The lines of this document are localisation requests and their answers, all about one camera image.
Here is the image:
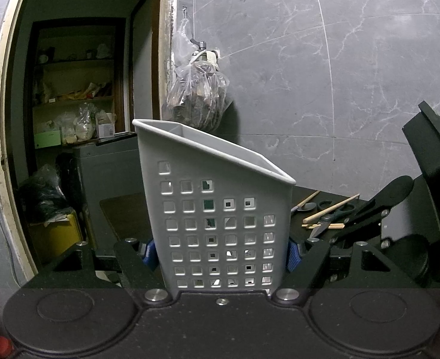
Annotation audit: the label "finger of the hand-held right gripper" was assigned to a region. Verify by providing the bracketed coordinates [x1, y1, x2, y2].
[332, 175, 417, 241]

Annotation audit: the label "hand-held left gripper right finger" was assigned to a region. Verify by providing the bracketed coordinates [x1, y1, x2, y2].
[270, 237, 411, 305]

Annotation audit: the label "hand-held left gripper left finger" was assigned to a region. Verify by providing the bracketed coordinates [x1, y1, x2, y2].
[34, 237, 173, 305]

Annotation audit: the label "large metal spoon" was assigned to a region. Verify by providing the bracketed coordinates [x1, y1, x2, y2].
[293, 202, 318, 215]

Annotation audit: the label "black handled scissors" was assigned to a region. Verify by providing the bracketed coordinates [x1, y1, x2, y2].
[310, 199, 360, 238]

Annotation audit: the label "white perforated utensil basket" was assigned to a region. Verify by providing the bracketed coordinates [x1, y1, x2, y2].
[132, 118, 296, 295]

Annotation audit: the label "grey metal cabinet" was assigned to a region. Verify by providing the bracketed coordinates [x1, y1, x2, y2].
[72, 135, 146, 255]

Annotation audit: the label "yellow plastic container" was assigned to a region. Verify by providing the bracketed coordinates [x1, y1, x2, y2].
[27, 209, 84, 262]

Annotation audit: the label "black plastic bag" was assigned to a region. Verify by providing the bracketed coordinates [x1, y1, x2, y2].
[18, 165, 74, 225]

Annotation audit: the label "small white box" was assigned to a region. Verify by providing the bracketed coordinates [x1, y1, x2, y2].
[96, 123, 116, 139]

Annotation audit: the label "clear bags of goods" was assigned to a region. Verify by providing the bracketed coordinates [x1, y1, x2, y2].
[57, 103, 97, 144]

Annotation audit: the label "green box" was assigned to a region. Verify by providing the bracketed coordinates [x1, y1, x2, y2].
[34, 130, 62, 148]

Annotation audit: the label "plastic bag of dried goods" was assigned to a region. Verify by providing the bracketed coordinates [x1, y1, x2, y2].
[162, 62, 232, 132]

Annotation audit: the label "pile of food packets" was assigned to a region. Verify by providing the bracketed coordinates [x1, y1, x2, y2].
[42, 82, 113, 101]

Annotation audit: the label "wooden shelf unit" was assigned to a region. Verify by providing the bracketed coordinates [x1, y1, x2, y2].
[23, 18, 128, 146]

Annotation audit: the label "clear empty plastic bag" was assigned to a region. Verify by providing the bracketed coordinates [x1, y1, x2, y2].
[172, 5, 196, 68]

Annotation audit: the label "wall water tap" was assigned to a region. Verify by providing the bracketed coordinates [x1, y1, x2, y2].
[190, 38, 220, 64]

